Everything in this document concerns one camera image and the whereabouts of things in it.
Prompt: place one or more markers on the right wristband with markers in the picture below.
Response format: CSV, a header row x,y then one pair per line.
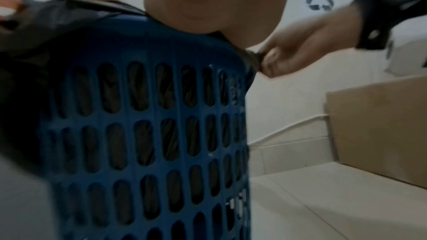
x,y
380,9

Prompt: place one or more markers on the blue plastic waste basket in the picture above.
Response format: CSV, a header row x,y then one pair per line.
x,y
150,107

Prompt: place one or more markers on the person's left hand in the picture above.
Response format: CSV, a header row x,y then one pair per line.
x,y
217,1

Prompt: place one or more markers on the black trash bag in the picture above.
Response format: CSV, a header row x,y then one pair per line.
x,y
50,23

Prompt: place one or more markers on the brown cardboard box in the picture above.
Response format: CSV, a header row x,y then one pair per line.
x,y
383,128

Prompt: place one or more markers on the person's right hand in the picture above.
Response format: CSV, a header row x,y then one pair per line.
x,y
310,44

